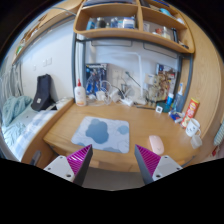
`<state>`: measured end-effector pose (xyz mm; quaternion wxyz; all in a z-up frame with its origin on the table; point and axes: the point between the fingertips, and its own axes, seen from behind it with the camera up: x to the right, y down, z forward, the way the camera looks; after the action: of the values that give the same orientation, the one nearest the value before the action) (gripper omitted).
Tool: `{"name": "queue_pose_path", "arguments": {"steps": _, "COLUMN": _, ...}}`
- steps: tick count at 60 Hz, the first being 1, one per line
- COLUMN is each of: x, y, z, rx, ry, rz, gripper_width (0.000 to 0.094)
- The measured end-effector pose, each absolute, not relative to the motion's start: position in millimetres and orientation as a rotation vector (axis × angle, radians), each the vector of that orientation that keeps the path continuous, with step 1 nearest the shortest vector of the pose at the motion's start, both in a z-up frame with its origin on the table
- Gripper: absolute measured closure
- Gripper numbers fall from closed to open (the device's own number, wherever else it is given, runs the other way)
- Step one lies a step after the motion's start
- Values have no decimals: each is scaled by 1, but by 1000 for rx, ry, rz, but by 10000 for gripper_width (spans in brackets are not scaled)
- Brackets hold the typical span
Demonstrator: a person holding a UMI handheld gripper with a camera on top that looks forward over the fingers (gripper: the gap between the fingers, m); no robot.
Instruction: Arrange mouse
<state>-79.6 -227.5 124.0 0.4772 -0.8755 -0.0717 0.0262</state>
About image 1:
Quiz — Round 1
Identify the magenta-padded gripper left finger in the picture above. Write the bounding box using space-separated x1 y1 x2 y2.
43 143 94 187

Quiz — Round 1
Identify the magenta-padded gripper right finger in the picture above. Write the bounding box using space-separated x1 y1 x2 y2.
134 144 184 186

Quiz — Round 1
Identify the pink computer mouse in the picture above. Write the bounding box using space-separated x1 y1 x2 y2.
148 134 165 156

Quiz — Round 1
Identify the blue cloud print mouse pad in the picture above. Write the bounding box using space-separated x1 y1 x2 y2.
70 115 131 154

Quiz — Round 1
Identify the clear plastic cup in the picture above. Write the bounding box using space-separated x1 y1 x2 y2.
189 134 203 150

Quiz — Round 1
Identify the blue checked duvet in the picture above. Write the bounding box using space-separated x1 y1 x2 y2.
9 109 58 161

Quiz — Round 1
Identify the white face-print mug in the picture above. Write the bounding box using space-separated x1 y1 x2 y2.
185 118 203 138

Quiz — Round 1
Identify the blue snack packet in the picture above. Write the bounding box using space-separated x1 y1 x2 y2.
168 110 186 122

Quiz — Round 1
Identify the teal round tin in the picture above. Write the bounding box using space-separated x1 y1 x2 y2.
157 101 172 114

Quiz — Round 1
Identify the red chip can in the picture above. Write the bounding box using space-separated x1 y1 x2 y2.
180 97 200 129

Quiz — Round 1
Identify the black pen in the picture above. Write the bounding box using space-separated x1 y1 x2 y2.
134 104 156 110

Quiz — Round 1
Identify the small blue-and-white bottle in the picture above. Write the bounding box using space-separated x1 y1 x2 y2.
165 92 175 108

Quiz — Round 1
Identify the blue spray bottle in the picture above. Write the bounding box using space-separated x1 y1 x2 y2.
174 82 185 113

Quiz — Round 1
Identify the teal blanket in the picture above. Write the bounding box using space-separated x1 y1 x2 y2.
1 95 34 128

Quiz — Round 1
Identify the white red-capped pump bottle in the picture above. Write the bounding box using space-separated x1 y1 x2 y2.
74 78 88 107

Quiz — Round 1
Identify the black backpack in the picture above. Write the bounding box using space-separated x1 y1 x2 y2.
30 73 56 112

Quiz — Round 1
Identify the white power strip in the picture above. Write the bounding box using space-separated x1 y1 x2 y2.
119 97 135 107

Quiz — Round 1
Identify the brown tree figure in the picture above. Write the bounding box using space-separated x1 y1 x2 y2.
148 71 176 103

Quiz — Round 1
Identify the white charger block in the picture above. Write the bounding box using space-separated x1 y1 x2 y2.
109 89 121 103
95 90 107 102

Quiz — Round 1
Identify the white desk lamp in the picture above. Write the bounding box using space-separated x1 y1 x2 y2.
96 50 148 106

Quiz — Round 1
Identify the robot model kit box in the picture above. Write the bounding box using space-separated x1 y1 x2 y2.
85 63 108 96

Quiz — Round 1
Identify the wooden shelf unit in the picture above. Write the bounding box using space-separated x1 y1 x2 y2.
73 0 196 55

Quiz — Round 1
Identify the white cable tangle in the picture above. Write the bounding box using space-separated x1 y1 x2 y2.
85 79 116 107

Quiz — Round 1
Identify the white wall switch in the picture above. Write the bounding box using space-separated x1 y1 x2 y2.
43 58 54 68

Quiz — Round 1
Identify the long wooden wall shelf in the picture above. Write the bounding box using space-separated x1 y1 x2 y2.
11 0 84 64

